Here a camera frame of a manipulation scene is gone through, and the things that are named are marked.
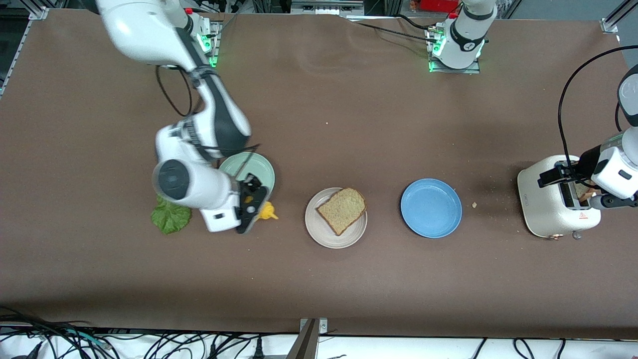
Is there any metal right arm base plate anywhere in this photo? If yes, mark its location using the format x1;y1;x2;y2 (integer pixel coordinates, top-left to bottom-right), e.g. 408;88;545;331
198;20;221;68

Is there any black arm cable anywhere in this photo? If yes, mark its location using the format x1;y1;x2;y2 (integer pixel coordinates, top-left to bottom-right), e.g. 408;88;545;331
156;64;262;182
557;46;638;173

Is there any teal cable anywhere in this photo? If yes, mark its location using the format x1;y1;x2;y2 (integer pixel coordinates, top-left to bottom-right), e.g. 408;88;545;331
62;327;108;348

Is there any mint green plate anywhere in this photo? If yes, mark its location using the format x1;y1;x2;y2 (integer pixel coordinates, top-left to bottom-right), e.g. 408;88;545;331
218;152;276;200

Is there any beige plate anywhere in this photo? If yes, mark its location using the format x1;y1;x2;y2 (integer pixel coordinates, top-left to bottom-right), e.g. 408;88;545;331
305;187;368;249

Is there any white toaster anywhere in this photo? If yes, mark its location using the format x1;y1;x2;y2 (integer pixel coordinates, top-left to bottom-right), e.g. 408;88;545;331
517;155;602;241

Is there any red box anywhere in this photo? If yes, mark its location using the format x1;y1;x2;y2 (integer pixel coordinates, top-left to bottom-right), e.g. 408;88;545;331
420;0;462;11

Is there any yellow mustard squeeze bottle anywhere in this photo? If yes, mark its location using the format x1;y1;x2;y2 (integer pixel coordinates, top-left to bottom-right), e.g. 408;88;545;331
243;194;280;221

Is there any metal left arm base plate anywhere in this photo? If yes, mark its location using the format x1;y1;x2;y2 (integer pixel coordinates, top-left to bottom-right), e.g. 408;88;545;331
428;25;481;74

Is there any black cable on table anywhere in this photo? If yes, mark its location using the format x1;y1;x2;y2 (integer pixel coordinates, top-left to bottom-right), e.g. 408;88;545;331
344;14;439;43

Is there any metal table edge bracket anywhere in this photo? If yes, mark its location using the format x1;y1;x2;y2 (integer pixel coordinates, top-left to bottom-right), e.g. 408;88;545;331
287;318;328;359

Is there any blue plate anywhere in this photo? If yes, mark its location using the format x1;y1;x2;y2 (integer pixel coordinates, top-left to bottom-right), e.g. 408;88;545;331
400;178;463;239

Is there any green lettuce leaf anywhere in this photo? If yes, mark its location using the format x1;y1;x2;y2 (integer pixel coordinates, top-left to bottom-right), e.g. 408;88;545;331
151;194;192;235

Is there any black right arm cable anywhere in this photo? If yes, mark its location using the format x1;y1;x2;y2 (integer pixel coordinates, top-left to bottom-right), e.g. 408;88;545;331
156;64;262;182

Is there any grey metal equipment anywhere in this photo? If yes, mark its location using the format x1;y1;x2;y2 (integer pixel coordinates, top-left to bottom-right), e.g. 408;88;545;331
291;0;365;15

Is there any aluminium table edge rail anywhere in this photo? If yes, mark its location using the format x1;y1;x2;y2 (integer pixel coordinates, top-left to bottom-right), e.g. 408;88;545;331
0;6;49;98

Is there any aluminium frame corner piece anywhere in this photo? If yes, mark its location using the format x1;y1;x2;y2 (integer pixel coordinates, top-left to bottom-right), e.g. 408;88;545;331
601;0;638;34

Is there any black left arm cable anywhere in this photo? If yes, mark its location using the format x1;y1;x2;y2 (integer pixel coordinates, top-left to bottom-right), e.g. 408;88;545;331
557;46;638;173

